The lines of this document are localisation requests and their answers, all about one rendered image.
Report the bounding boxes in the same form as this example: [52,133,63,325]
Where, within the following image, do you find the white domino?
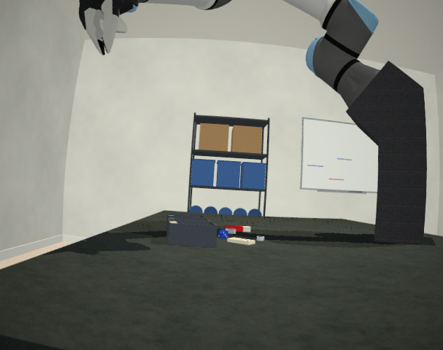
[227,238,255,245]

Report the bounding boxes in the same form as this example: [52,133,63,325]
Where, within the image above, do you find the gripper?
[79,0,138,55]

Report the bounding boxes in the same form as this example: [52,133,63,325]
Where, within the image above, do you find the red and white eraser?
[225,225,251,232]

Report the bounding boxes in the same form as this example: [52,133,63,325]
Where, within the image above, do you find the blue die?
[218,230,228,238]

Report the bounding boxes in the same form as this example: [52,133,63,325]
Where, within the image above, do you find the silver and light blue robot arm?
[137,0,380,108]

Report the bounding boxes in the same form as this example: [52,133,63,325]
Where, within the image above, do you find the grey rack of labelled bins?
[166,213,217,247]

